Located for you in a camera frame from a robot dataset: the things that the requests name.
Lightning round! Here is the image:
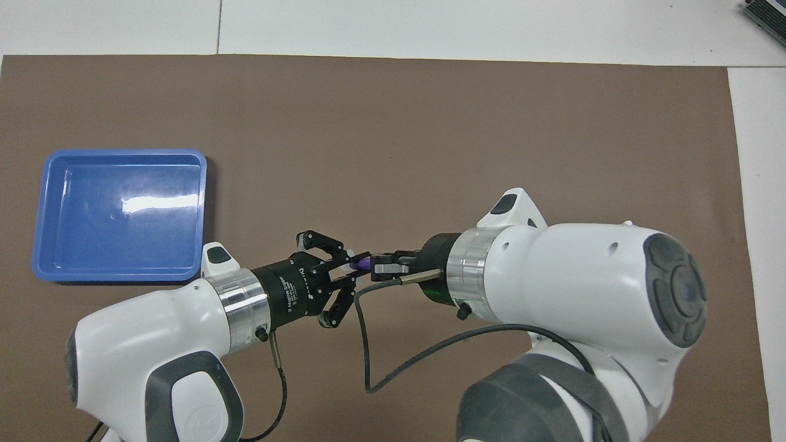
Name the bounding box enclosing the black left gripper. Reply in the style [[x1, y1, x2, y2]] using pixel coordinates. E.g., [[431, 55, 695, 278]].
[[252, 230, 371, 331]]

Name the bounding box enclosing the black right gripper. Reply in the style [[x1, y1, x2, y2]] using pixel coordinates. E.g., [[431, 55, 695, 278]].
[[372, 233, 461, 304]]

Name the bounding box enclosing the blue plastic tray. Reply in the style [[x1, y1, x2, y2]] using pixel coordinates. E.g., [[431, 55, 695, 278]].
[[32, 149, 208, 283]]

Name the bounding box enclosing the brown table mat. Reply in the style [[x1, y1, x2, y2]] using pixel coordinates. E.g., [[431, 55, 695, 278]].
[[0, 54, 773, 442]]

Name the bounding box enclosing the grey ribbed metal object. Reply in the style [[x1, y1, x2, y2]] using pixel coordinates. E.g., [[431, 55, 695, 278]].
[[742, 0, 786, 39]]

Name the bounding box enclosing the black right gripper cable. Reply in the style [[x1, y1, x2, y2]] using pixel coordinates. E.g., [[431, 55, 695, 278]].
[[353, 268, 591, 395]]

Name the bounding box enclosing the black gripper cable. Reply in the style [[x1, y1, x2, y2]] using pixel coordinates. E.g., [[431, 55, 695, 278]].
[[86, 328, 289, 442], [353, 268, 591, 395]]

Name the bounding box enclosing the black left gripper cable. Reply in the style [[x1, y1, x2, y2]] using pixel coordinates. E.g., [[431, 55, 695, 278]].
[[86, 328, 289, 442]]

